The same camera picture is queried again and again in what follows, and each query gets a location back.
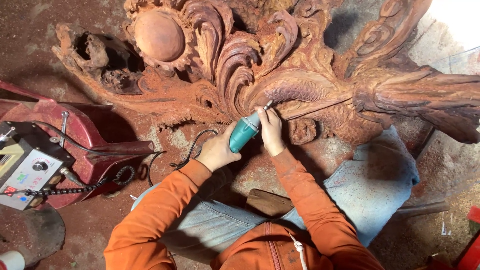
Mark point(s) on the small brown wooden stool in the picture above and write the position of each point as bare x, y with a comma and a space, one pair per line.
268, 202

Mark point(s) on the person's right hand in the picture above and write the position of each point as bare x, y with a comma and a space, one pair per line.
272, 131

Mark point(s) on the red plastic crate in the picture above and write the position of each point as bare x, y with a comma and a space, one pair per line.
471, 247

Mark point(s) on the small metal key tool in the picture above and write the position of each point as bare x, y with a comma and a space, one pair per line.
7, 133

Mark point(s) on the white cylinder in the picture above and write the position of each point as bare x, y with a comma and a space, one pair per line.
10, 261

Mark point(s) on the dark round dusty disc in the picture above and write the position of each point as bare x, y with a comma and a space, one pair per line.
33, 232

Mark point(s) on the dark red wooden chair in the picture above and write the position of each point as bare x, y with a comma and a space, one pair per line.
80, 127

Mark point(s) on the metal wrench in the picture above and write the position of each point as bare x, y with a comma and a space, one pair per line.
63, 125

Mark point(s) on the grey speed controller box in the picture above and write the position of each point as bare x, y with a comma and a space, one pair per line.
30, 172

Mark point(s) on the person's left hand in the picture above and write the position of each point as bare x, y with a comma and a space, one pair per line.
215, 150

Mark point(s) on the brown wooden stick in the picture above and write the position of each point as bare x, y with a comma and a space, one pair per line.
423, 208

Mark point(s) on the person's blue jeans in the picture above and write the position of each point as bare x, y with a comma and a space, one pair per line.
367, 195

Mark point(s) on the large carved wooden sculpture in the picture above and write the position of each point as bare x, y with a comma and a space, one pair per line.
300, 56

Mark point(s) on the teal rotary carving handpiece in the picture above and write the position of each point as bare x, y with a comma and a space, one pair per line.
243, 131

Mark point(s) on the person's orange jacket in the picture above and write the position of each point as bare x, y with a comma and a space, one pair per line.
262, 257

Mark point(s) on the person's right fingers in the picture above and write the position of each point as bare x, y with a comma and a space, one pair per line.
265, 115

